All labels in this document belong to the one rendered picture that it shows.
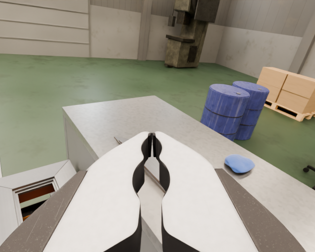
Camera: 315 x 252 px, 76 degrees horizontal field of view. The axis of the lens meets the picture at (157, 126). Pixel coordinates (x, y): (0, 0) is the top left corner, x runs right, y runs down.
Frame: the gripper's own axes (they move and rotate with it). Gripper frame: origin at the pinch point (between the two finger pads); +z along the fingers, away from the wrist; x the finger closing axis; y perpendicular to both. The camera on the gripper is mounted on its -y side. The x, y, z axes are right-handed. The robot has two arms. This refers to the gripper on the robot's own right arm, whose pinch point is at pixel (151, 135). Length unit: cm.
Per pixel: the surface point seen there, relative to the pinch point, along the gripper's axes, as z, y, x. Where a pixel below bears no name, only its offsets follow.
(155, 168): 43, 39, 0
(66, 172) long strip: 61, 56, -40
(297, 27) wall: 694, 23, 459
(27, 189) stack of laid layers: 52, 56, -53
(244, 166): 48, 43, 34
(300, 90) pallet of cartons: 388, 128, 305
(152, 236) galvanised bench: 21.2, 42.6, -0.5
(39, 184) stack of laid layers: 54, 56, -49
